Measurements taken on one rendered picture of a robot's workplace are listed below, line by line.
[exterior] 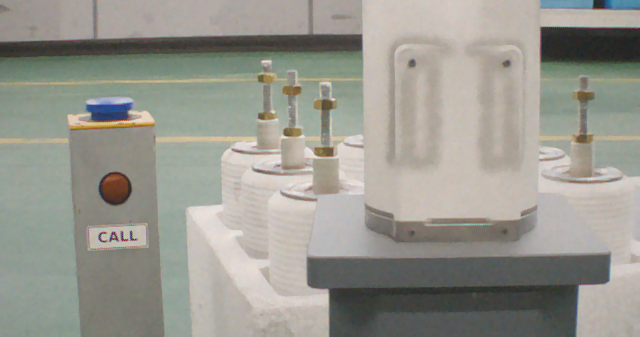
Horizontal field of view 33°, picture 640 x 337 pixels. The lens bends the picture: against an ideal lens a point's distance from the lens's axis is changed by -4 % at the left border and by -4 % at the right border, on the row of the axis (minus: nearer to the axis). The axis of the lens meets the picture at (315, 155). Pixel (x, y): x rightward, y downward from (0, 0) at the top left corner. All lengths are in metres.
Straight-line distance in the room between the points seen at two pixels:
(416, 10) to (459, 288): 0.13
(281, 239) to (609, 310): 0.29
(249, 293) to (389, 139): 0.36
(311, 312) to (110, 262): 0.17
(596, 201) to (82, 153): 0.43
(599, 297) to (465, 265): 0.44
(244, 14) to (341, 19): 0.53
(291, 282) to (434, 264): 0.39
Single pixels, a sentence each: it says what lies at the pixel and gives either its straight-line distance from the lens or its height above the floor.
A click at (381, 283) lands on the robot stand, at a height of 0.29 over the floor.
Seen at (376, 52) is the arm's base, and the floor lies 0.39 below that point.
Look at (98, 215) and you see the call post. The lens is 0.90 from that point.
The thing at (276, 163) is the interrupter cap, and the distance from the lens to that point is 1.05.
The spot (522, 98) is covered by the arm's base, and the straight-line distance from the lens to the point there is 0.55.
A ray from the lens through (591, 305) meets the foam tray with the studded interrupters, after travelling 0.95.
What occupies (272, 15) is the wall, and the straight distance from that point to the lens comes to 6.10.
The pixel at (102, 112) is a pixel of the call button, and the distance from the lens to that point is 0.91.
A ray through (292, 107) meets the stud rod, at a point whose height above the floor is 0.31.
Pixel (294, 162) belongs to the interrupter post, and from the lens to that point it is 1.02.
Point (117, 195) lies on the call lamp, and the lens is 0.90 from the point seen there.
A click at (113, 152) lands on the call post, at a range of 0.90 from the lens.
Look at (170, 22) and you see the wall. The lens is 6.17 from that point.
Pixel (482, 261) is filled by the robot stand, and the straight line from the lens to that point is 0.52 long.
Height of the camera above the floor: 0.43
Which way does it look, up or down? 9 degrees down
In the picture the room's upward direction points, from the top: 1 degrees counter-clockwise
